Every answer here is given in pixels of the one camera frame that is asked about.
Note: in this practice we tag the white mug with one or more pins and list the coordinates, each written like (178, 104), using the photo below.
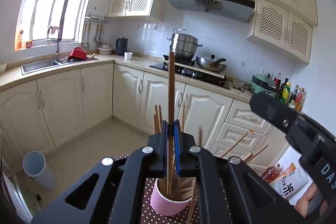
(128, 55)

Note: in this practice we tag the black electric kettle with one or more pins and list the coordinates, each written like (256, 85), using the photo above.
(121, 46)

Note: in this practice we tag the steel sink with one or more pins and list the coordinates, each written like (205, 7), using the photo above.
(41, 65)

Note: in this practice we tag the steel stacked steamer pot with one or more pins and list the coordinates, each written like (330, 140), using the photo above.
(183, 45)

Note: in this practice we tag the red dish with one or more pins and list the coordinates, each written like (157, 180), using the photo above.
(77, 54)

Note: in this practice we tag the rice bag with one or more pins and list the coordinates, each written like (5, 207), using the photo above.
(290, 181)

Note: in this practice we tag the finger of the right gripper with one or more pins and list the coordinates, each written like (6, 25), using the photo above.
(301, 131)

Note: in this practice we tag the person right hand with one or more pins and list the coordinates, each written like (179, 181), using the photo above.
(302, 205)

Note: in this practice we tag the steel wok with lid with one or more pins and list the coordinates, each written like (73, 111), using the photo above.
(211, 64)

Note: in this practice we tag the range hood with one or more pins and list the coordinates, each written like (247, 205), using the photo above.
(240, 10)

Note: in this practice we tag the green bottle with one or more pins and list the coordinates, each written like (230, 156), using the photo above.
(285, 93)

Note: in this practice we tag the black gas stove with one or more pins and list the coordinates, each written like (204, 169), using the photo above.
(192, 71)

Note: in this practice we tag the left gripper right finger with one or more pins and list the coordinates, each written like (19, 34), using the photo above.
(228, 190)

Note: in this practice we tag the utensil rail with ladles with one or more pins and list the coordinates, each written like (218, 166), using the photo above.
(99, 23)

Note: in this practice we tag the green electric cooker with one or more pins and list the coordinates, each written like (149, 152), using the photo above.
(263, 84)

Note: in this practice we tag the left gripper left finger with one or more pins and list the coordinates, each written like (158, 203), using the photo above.
(112, 191)

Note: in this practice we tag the pink cylindrical cup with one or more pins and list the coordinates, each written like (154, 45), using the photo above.
(165, 206)

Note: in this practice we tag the brown polka dot tablecloth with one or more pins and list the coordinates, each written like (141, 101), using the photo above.
(128, 201)

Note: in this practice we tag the grey trash bin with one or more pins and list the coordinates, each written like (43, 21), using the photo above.
(35, 166)

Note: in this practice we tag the stacked white bowls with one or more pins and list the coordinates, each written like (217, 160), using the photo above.
(105, 49)

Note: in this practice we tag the kitchen faucet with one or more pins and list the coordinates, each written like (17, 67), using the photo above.
(51, 31)

